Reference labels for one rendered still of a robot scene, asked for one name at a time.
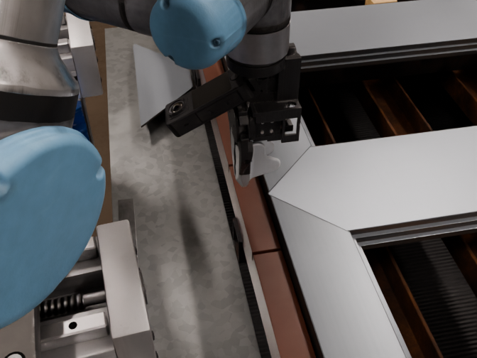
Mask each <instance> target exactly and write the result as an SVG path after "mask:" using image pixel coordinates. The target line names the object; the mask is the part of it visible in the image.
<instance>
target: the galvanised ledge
mask: <svg viewBox="0 0 477 358"><path fill-rule="evenodd" d="M104 30H105V47H106V81H107V97H108V115H109V148H110V166H111V199H112V217H113V222H118V221H119V204H118V200H125V199H131V198H133V202H134V212H135V223H136V242H137V252H138V267H139V268H140V270H141V272H142V276H143V282H144V283H145V287H146V297H147V301H148V304H147V305H146V307H147V311H148V318H149V322H150V328H151V330H152V331H153V332H154V336H155V337H154V338H155V340H153V343H154V347H155V351H157V353H158V358H261V354H260V350H259V347H258V342H257V339H256V334H255V330H254V326H253V321H252V318H251V313H250V310H249V306H248V301H247V297H246V292H245V289H244V286H243V281H242V277H241V272H240V268H239V263H238V260H237V257H236V251H235V248H234V243H233V239H232V236H231V231H230V228H229V222H228V219H227V216H226V210H225V207H224V202H223V198H222V195H221V190H220V187H219V181H218V178H217V174H216V169H215V166H214V161H213V158H212V152H211V149H210V145H209V140H208V137H207V132H206V129H205V125H204V124H203V125H201V126H199V127H197V128H196V129H193V130H191V131H190V132H188V133H186V134H184V135H182V136H181V137H176V136H175V135H174V134H173V132H171V130H169V128H168V127H167V126H166V123H165V110H164V111H163V112H161V113H160V114H159V115H157V117H155V118H154V119H152V120H151V121H150V122H148V123H147V124H146V125H145V126H143V127H142V128H141V118H140V111H139V103H138V88H137V81H136V66H135V60H134V54H133V46H134V45H135V44H136V45H139V46H142V47H144V48H147V49H149V50H152V51H155V52H157V53H160V54H162V53H161V52H160V50H159V49H158V47H157V45H156V44H155V42H154V40H153V37H152V36H147V35H143V34H140V33H137V32H135V31H130V30H128V29H125V28H119V27H117V28H105V29H104ZM162 55H163V54H162Z"/></svg>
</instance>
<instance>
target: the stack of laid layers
mask: <svg viewBox="0 0 477 358"><path fill-rule="evenodd" d="M473 54H477V38H474V39H466V40H453V41H446V42H438V43H425V44H418V45H405V46H398V47H391V48H377V49H370V50H357V51H350V52H342V53H330V54H322V55H309V56H302V57H301V58H302V62H301V71H300V73H302V72H314V71H321V70H334V69H341V68H348V67H360V66H368V65H380V64H387V63H400V62H407V61H414V60H426V59H433V58H446V57H453V56H460V55H473ZM300 121H301V122H302V125H303V127H304V129H305V132H306V134H307V136H308V139H309V141H310V143H311V146H315V144H314V142H313V140H312V137H311V136H310V133H309V131H308V129H307V126H306V124H305V122H304V120H303V118H302V115H301V120H300ZM259 178H260V181H261V185H262V187H263V191H264V193H265V198H266V200H267V203H268V206H269V209H270V213H271V215H272V218H273V222H274V225H275V228H276V231H277V233H278V237H279V240H280V244H281V247H282V249H283V253H284V255H285V259H286V262H287V266H288V268H289V271H290V275H291V277H292V282H293V284H294V287H295V290H296V293H297V297H298V299H299V302H300V306H301V309H302V312H303V315H304V317H305V321H306V323H307V328H308V330H309V334H310V337H311V339H312V343H313V346H314V350H315V352H316V355H317V358H324V357H323V354H322V351H321V348H320V346H319V341H318V339H317V335H316V332H315V330H314V326H313V324H312V320H311V317H310V315H309V311H308V309H307V305H306V302H305V299H304V296H303V294H302V290H301V288H300V284H299V281H298V279H297V275H296V273H295V269H294V266H293V264H292V260H291V258H290V254H289V251H288V249H287V245H286V242H285V238H284V236H283V232H282V230H281V227H280V223H279V221H278V217H277V215H276V212H275V208H274V206H273V202H272V200H271V197H270V196H269V195H268V192H269V191H268V187H267V185H266V182H265V178H264V176H263V175H259ZM476 232H477V212H472V213H467V214H462V215H453V216H448V217H439V218H434V219H425V220H420V221H415V222H406V223H401V224H392V225H387V226H382V227H373V228H368V229H359V230H353V231H350V233H351V235H352V237H353V240H354V241H355V243H356V246H357V248H358V250H359V253H360V255H361V257H362V259H363V262H364V264H365V265H366V268H367V270H368V273H369V275H370V277H371V280H372V282H373V284H374V286H375V289H376V290H377V292H378V295H379V297H380V300H381V302H382V304H383V307H384V308H385V311H386V313H387V315H388V317H389V319H390V322H391V324H392V326H393V329H394V331H395V333H396V335H397V338H398V339H399V342H400V344H401V346H402V349H403V351H404V353H405V356H406V357H407V358H412V357H411V355H410V353H409V351H408V348H407V346H406V344H405V341H404V339H403V338H402V335H401V333H400V331H399V329H398V327H397V324H396V322H395V320H394V318H393V315H392V313H391V311H390V309H389V307H388V304H387V303H386V300H385V298H384V296H383V293H382V291H381V289H380V287H379V285H378V282H377V280H376V279H375V276H374V274H373V272H372V269H371V267H370V265H369V263H368V260H367V258H366V256H365V254H364V252H363V250H366V249H374V248H379V247H384V246H393V245H398V244H406V243H411V242H420V241H425V240H430V239H438V238H444V237H452V236H457V235H462V234H470V233H476Z"/></svg>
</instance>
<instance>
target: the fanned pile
mask: <svg viewBox="0 0 477 358"><path fill-rule="evenodd" d="M133 54H134V60H135V66H136V81H137V88H138V103H139V111H140V118H141V128H142V127H143V126H145V125H146V124H147V123H148V122H150V121H151V120H152V119H154V118H155V117H157V115H159V114H160V113H161V112H163V111H164V110H165V106H166V105H167V104H169V103H171V102H173V101H174V100H176V99H178V98H180V97H181V96H183V95H185V94H187V93H188V92H189V91H190V90H192V88H193V84H192V79H191V76H190V71H189V69H186V68H183V67H180V66H178V65H176V64H175V62H174V61H173V60H171V59H170V58H169V57H165V56H164V55H162V54H160V53H157V52H155V51H152V50H149V49H147V48H144V47H142V46H139V45H136V44H135V45H134V46H133Z"/></svg>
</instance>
